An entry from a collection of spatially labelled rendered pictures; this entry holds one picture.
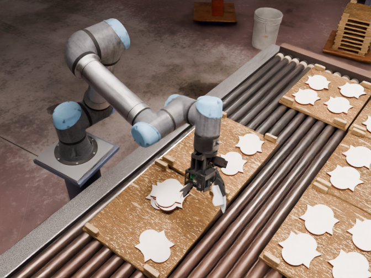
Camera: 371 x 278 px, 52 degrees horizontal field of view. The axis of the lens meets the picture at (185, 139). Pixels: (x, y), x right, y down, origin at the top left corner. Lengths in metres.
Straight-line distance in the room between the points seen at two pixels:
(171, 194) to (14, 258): 0.57
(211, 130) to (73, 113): 0.69
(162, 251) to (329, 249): 0.57
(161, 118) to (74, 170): 0.69
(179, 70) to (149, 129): 2.86
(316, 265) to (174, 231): 0.49
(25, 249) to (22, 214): 1.32
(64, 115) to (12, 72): 2.59
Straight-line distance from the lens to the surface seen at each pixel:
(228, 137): 1.72
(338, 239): 1.48
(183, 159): 1.60
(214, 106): 1.05
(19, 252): 1.46
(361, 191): 1.66
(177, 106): 1.11
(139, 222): 1.41
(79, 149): 1.68
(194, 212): 1.43
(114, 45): 1.32
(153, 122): 1.06
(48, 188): 2.86
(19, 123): 3.47
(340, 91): 2.14
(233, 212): 1.47
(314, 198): 1.56
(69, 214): 1.50
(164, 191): 1.44
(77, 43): 1.27
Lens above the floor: 2.08
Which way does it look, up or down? 43 degrees down
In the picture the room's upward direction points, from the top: 1 degrees clockwise
